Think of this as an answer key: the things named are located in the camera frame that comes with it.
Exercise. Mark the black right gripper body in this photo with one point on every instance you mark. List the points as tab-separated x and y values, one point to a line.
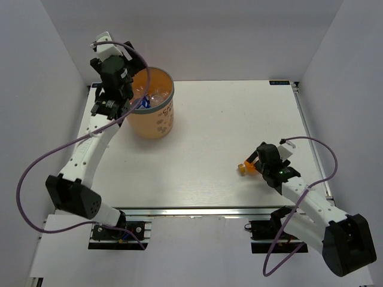
260	167

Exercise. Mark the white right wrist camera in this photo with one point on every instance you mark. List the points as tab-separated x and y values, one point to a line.
286	149

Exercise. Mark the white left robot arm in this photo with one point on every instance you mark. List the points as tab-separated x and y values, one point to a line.
71	190

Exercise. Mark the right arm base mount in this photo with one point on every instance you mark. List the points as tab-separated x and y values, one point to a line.
263	232

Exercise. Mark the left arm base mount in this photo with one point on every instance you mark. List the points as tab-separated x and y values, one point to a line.
135	237

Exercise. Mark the aluminium table front rail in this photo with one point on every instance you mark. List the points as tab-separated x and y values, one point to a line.
195	211

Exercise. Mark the orange juice bottle with barcode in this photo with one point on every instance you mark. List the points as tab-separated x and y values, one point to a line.
248	167

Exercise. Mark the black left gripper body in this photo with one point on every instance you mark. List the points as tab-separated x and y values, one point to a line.
128	93

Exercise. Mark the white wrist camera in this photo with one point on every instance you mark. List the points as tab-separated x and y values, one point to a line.
286	149
105	51

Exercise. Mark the orange cylindrical bin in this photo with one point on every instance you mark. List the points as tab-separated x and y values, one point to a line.
156	122

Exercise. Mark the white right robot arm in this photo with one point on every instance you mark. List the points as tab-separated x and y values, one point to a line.
343	240

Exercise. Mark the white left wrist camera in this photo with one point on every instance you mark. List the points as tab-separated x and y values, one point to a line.
105	51

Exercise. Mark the clear bottle with blue label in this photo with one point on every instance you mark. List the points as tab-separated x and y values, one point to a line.
141	102

